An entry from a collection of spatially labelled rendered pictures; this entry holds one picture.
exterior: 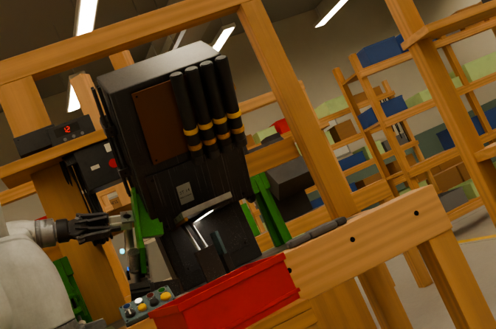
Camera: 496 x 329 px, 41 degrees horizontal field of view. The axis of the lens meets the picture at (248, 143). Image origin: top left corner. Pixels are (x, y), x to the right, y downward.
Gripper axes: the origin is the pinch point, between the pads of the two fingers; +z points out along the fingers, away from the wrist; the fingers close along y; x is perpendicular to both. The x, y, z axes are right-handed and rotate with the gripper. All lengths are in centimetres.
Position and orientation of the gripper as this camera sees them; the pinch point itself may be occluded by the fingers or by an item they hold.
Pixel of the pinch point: (120, 222)
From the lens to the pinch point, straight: 221.0
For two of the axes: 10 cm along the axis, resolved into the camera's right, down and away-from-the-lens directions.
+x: -0.4, 8.4, 5.5
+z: 9.6, -1.1, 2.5
